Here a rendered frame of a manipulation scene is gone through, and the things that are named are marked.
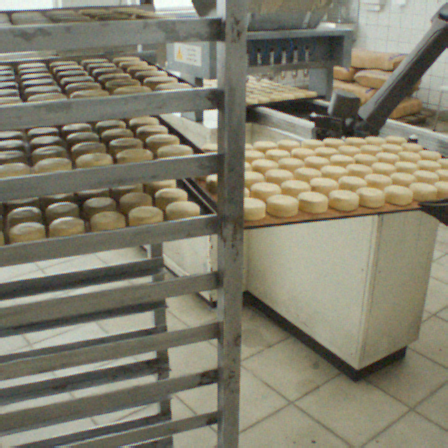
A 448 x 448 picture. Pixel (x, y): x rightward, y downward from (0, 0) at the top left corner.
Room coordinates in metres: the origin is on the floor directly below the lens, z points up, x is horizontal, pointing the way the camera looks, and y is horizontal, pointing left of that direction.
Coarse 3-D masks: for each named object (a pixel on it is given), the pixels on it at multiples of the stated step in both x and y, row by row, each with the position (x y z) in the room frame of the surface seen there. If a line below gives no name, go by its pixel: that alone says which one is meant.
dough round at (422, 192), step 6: (414, 186) 0.96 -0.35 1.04; (420, 186) 0.96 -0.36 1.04; (426, 186) 0.96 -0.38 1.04; (432, 186) 0.96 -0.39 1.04; (414, 192) 0.94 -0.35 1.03; (420, 192) 0.94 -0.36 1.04; (426, 192) 0.93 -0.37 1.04; (432, 192) 0.94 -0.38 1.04; (414, 198) 0.94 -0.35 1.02; (420, 198) 0.94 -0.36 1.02; (426, 198) 0.93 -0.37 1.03; (432, 198) 0.94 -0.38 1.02
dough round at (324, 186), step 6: (312, 180) 0.96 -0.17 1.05; (318, 180) 0.96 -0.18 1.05; (324, 180) 0.96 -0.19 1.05; (330, 180) 0.97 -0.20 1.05; (312, 186) 0.94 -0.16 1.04; (318, 186) 0.94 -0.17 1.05; (324, 186) 0.93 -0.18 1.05; (330, 186) 0.94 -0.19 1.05; (336, 186) 0.94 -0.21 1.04; (318, 192) 0.93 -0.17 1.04; (324, 192) 0.93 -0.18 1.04; (330, 192) 0.93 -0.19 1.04
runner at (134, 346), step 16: (144, 336) 0.72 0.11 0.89; (160, 336) 0.73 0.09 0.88; (176, 336) 0.74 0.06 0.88; (192, 336) 0.75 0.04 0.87; (208, 336) 0.75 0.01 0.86; (64, 352) 0.68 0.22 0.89; (80, 352) 0.69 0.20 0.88; (96, 352) 0.69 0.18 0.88; (112, 352) 0.70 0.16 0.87; (128, 352) 0.71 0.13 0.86; (144, 352) 0.72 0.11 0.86; (0, 368) 0.64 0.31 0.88; (16, 368) 0.65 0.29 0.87; (32, 368) 0.66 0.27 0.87; (48, 368) 0.67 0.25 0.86; (64, 368) 0.68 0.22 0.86
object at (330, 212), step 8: (200, 184) 0.97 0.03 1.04; (208, 192) 0.93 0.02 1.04; (216, 192) 0.93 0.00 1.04; (384, 192) 0.97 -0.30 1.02; (216, 200) 0.90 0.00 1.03; (328, 208) 0.88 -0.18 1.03; (360, 208) 0.89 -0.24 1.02; (368, 208) 0.89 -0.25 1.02; (376, 208) 0.89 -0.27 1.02; (384, 208) 0.89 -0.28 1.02; (392, 208) 0.89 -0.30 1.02; (400, 208) 0.90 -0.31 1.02; (408, 208) 0.90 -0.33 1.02; (272, 216) 0.84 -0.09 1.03; (296, 216) 0.84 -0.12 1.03; (304, 216) 0.84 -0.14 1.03; (312, 216) 0.84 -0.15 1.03; (320, 216) 0.84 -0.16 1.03; (328, 216) 0.85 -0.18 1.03; (336, 216) 0.85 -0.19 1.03; (248, 224) 0.80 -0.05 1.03; (256, 224) 0.80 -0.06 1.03
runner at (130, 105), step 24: (96, 96) 0.71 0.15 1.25; (120, 96) 0.71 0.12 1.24; (144, 96) 0.73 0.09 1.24; (168, 96) 0.74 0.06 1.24; (192, 96) 0.75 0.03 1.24; (216, 96) 0.76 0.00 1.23; (0, 120) 0.66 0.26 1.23; (24, 120) 0.67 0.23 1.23; (48, 120) 0.68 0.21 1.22; (72, 120) 0.69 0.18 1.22; (96, 120) 0.70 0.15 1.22
